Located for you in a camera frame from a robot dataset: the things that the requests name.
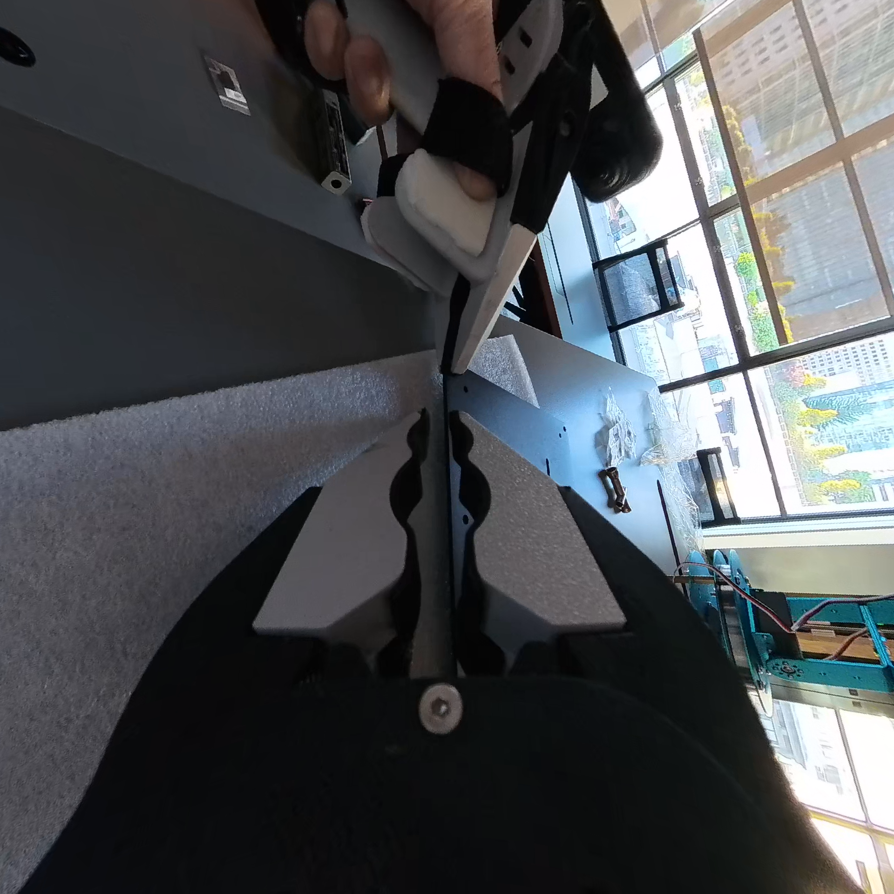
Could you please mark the black mesh office chair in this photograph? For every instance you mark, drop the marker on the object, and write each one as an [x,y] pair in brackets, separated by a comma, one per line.
[635,286]

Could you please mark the metal cross socket wrench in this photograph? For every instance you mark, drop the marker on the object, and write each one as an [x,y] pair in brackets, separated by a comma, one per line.
[614,490]

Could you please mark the crumpled clear plastic wrap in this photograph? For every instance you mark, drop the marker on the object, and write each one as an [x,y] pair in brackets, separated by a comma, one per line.
[670,454]

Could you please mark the black metal frame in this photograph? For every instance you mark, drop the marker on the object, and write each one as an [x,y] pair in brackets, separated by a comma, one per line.
[707,489]

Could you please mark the teal toy robot arm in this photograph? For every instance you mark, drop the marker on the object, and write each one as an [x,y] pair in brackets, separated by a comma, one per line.
[768,663]

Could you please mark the small clear plastic bag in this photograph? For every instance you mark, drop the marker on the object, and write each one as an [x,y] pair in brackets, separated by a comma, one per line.
[616,447]
[616,415]

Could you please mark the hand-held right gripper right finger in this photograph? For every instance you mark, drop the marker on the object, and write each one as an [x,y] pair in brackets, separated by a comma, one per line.
[552,559]

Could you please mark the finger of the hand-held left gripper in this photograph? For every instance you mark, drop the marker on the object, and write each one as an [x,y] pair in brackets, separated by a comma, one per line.
[489,293]

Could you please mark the person's left hand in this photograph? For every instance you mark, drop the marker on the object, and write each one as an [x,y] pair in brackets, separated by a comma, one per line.
[461,42]

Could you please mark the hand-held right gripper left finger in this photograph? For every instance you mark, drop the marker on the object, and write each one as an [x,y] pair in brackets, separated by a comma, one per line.
[328,559]

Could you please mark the grey adapter box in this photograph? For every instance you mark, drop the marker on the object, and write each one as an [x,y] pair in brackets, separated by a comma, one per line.
[332,140]

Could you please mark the white label sticker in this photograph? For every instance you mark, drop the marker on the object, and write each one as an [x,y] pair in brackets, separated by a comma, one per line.
[227,84]

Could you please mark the black metal base plate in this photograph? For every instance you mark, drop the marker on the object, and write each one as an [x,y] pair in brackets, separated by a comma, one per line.
[503,426]

